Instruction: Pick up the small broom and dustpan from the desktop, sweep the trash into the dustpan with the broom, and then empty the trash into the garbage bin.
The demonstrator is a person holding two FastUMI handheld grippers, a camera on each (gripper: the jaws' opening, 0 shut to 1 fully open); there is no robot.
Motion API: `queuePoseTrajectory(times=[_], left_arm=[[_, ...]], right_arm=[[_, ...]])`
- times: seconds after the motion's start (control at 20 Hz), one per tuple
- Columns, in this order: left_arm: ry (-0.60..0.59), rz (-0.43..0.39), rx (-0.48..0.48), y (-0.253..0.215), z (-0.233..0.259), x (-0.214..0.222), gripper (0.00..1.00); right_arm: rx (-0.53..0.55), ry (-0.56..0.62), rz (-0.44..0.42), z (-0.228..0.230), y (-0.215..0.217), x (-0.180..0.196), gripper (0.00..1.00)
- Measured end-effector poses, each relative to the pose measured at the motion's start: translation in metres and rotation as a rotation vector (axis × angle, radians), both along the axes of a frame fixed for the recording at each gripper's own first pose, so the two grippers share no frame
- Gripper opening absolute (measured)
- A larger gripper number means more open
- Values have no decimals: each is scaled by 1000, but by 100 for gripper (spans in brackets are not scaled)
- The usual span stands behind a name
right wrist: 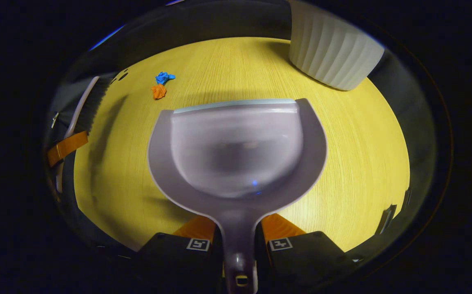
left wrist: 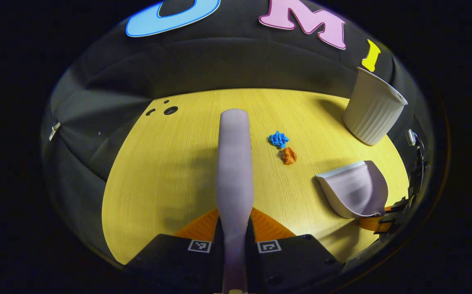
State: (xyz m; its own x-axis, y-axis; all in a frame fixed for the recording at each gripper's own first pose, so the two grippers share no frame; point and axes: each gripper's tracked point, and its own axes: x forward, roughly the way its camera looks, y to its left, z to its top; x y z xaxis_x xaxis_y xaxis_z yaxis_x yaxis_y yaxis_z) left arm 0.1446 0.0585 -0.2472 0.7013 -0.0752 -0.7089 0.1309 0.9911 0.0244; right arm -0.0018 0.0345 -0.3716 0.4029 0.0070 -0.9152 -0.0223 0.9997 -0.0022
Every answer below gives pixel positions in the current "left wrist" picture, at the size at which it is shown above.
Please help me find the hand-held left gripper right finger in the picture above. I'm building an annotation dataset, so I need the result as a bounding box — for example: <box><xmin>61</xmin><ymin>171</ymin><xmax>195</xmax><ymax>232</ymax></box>
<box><xmin>246</xmin><ymin>207</ymin><xmax>344</xmax><ymax>294</ymax></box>

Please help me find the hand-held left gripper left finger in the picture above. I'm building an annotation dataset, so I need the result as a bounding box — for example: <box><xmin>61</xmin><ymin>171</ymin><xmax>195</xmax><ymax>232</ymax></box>
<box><xmin>125</xmin><ymin>208</ymin><xmax>225</xmax><ymax>294</ymax></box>

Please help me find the pink dustpan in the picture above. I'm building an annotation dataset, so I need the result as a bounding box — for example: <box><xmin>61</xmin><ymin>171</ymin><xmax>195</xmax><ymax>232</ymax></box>
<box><xmin>315</xmin><ymin>160</ymin><xmax>389</xmax><ymax>219</ymax></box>

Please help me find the white ribbed garbage bin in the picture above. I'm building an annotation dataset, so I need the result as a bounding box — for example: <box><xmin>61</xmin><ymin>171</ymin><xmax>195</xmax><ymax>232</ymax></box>
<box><xmin>343</xmin><ymin>67</ymin><xmax>408</xmax><ymax>146</ymax></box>

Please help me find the small pink broom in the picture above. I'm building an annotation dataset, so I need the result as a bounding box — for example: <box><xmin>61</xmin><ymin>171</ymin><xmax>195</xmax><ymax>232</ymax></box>
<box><xmin>216</xmin><ymin>109</ymin><xmax>255</xmax><ymax>294</ymax></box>

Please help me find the blue paper trash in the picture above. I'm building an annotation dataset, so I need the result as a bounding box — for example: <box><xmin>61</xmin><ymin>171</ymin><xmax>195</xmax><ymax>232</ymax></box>
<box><xmin>268</xmin><ymin>131</ymin><xmax>290</xmax><ymax>149</ymax></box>

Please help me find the black backdrop cloth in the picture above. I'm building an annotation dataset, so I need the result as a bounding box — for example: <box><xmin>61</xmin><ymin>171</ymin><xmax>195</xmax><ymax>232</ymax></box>
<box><xmin>42</xmin><ymin>0</ymin><xmax>434</xmax><ymax>262</ymax></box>

